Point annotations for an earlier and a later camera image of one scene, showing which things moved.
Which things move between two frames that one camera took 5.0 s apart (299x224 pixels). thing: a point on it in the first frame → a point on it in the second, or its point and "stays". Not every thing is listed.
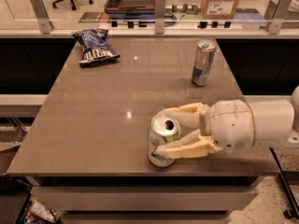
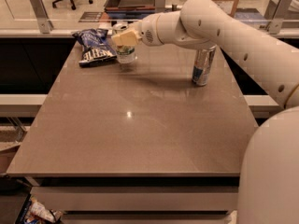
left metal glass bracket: x=44 y=21 stays
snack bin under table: x=34 y=212 stays
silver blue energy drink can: x=203 y=62 stays
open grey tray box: x=132 y=4 stays
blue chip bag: x=96 y=49 stays
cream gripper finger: x=193 y=145 → x=129 y=37
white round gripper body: x=230 y=123 → x=148 y=32
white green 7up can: x=164 y=128 → x=125 y=53
